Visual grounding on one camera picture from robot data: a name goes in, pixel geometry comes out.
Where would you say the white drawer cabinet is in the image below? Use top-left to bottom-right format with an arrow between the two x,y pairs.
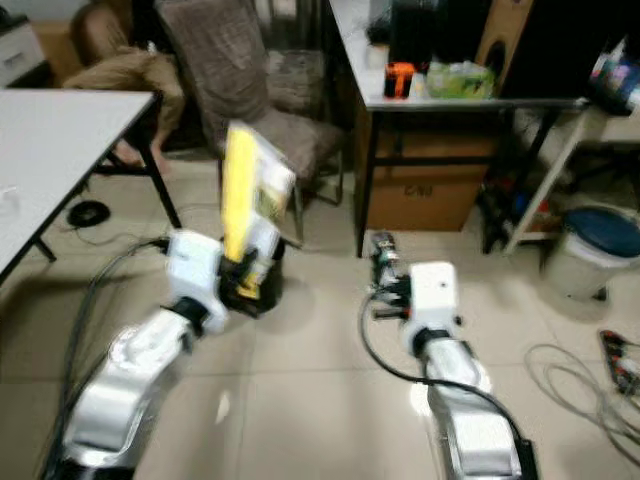
0,15 -> 47,86

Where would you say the colourful printed box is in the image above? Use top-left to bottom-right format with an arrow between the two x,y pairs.
590,38 -> 640,113

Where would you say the small white cup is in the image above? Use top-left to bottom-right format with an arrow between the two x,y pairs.
365,42 -> 391,69

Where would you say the grey floor cable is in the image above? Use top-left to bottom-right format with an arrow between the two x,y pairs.
525,342 -> 640,446

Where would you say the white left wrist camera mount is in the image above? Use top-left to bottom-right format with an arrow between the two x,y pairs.
165,230 -> 229,336

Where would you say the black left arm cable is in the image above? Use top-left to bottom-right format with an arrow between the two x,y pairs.
40,236 -> 171,479

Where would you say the black bag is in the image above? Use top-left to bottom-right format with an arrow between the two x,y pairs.
388,0 -> 496,69

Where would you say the brown cardboard box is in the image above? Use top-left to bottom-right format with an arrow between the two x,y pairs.
365,135 -> 496,233

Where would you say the white table with black legs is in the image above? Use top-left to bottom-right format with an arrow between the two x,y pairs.
0,88 -> 183,281

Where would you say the white framed side table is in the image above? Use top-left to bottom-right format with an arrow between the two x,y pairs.
503,100 -> 640,256

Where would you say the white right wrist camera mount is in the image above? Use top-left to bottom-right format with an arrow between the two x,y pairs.
408,260 -> 463,341

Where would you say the black round floor disc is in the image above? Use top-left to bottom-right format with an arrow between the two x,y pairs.
65,200 -> 111,229

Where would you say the white bucket with blue lid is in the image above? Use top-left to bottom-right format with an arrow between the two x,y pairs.
543,205 -> 640,303

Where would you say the large black monitor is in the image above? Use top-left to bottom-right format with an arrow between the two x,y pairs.
500,0 -> 640,99

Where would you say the grey fabric chair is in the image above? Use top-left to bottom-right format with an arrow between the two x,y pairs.
158,0 -> 349,241

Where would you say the black clutter under desk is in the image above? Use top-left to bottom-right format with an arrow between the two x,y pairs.
475,180 -> 529,253

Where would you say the white desk with black frame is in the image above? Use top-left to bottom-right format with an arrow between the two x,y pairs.
328,0 -> 640,259

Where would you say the yellow snack packet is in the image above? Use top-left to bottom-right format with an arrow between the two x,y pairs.
222,120 -> 299,301

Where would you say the orange and black device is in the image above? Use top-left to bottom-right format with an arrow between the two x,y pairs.
383,61 -> 418,100

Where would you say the black power strip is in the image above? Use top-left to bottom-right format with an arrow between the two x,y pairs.
598,330 -> 640,396

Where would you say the green tissue pack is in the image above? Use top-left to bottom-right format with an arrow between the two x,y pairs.
425,60 -> 497,100

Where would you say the brown wooden speaker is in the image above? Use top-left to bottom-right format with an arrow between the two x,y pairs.
475,0 -> 536,69

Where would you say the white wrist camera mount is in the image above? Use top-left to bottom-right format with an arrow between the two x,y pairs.
408,260 -> 463,341
165,230 -> 229,336

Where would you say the seated person in beige trousers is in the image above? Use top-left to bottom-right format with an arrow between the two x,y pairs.
60,0 -> 187,169

